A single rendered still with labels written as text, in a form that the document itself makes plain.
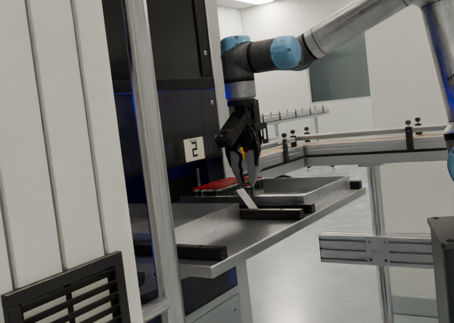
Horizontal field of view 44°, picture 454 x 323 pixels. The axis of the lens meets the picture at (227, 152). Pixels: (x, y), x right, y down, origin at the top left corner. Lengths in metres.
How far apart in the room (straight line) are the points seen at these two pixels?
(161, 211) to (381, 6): 0.92
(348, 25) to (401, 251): 1.17
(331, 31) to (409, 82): 1.45
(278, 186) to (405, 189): 1.40
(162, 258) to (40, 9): 0.26
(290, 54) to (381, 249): 1.21
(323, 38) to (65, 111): 1.00
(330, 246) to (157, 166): 1.88
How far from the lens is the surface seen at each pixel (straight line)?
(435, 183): 2.82
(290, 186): 1.51
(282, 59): 1.30
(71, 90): 0.48
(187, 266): 0.91
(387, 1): 1.36
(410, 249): 2.29
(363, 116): 9.82
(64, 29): 0.48
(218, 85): 1.63
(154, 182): 0.56
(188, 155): 1.48
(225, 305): 1.64
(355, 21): 1.37
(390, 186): 2.88
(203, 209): 1.25
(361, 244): 2.34
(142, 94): 0.55
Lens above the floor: 1.12
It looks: 4 degrees down
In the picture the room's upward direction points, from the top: 7 degrees counter-clockwise
